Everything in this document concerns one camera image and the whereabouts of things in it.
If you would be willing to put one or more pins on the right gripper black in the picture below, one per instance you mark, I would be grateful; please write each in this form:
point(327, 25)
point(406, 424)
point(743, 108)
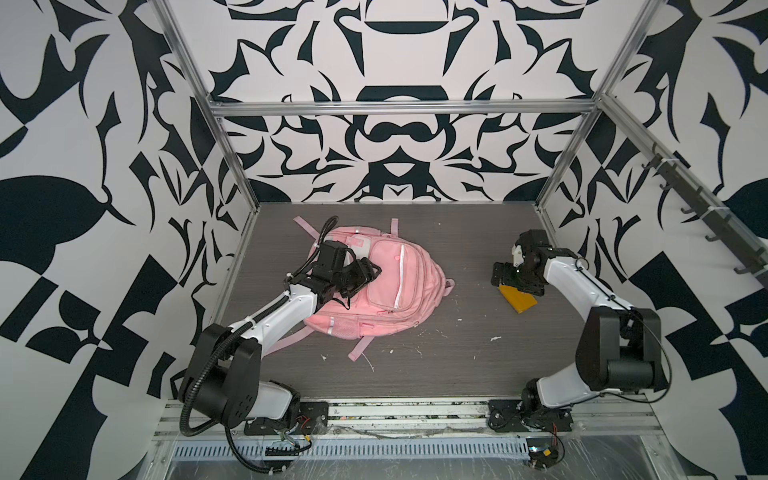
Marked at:
point(508, 279)

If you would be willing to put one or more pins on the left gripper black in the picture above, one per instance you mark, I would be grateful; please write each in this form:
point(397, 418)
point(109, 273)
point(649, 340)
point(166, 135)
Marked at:
point(363, 272)

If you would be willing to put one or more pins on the pink student backpack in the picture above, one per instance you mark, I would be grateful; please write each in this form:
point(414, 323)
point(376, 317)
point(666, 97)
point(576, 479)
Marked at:
point(409, 286)

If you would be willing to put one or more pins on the yellow sticky note pad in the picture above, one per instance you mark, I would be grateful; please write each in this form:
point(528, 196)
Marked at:
point(519, 301)

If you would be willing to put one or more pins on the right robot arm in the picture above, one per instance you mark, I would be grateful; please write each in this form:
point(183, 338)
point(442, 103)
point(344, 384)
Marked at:
point(620, 352)

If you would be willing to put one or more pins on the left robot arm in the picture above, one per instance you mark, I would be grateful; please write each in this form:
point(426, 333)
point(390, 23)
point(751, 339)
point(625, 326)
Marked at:
point(222, 384)

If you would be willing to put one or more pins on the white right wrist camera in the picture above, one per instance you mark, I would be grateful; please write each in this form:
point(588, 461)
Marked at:
point(517, 255)

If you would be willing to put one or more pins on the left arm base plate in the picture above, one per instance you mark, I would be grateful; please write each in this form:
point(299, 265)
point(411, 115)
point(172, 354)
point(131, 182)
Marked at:
point(302, 418)

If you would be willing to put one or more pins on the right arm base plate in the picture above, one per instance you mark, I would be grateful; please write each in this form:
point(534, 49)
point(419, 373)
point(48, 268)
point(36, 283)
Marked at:
point(511, 415)

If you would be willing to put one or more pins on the white perforated cable duct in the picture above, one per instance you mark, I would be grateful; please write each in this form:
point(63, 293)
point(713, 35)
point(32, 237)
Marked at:
point(511, 448)

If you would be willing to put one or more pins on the wall hook rack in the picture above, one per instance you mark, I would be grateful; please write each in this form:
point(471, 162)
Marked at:
point(701, 204)

